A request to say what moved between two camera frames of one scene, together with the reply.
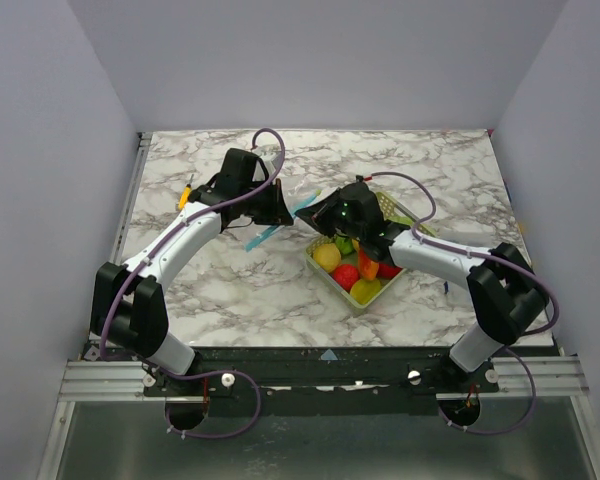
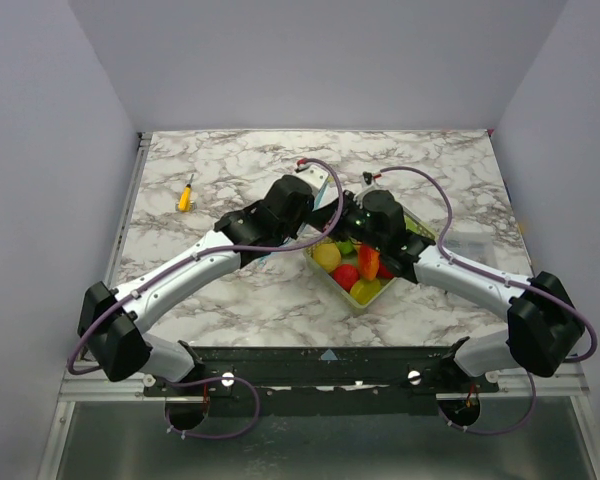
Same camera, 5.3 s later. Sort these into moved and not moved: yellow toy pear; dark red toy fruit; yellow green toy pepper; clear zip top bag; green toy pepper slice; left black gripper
Moved: clear zip top bag; left black gripper
Not moved: yellow toy pear; green toy pepper slice; dark red toy fruit; yellow green toy pepper
